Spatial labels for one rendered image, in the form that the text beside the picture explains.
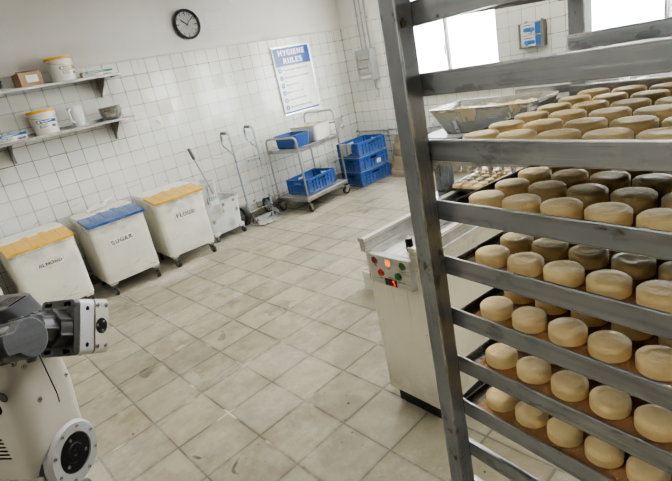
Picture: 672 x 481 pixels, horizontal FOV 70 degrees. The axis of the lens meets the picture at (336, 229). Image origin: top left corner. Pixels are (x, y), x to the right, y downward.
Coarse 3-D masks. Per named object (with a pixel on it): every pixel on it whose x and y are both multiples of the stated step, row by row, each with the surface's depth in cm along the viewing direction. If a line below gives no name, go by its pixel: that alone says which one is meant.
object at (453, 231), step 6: (456, 222) 207; (444, 228) 203; (450, 228) 202; (456, 228) 205; (462, 228) 208; (468, 228) 211; (444, 234) 200; (450, 234) 203; (456, 234) 206; (462, 234) 208; (444, 240) 200; (450, 240) 203; (414, 246) 191; (414, 252) 188; (414, 258) 190
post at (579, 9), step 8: (568, 0) 86; (576, 0) 85; (584, 0) 84; (568, 8) 86; (576, 8) 85; (584, 8) 84; (568, 16) 87; (576, 16) 86; (584, 16) 85; (568, 24) 87; (576, 24) 86; (584, 24) 85; (568, 32) 88; (576, 32) 87; (592, 80) 90
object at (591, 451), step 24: (504, 408) 80; (528, 408) 77; (528, 432) 75; (552, 432) 72; (576, 432) 71; (576, 456) 69; (600, 456) 66; (624, 456) 67; (624, 480) 64; (648, 480) 62
